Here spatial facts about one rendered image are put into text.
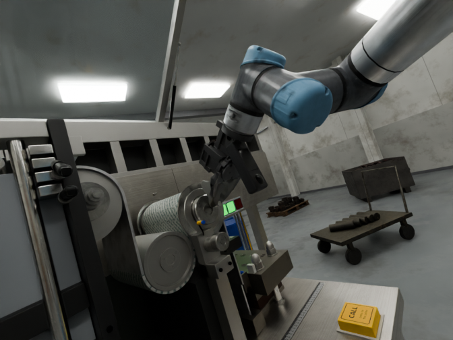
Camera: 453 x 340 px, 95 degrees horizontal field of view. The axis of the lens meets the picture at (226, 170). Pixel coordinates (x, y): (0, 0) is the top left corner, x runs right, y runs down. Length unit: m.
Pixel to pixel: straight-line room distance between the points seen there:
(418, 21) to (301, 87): 0.14
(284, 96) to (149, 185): 0.67
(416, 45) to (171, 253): 0.53
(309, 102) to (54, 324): 0.40
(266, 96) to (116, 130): 0.67
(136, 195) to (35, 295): 0.54
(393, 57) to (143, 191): 0.78
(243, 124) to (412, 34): 0.26
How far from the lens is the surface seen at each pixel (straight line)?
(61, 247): 0.35
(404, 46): 0.37
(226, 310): 0.56
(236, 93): 0.42
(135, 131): 0.93
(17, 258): 0.35
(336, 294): 0.76
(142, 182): 0.86
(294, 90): 0.31
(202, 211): 0.53
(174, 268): 0.51
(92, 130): 0.88
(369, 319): 0.63
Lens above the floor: 1.29
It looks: 5 degrees up
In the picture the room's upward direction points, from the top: 18 degrees counter-clockwise
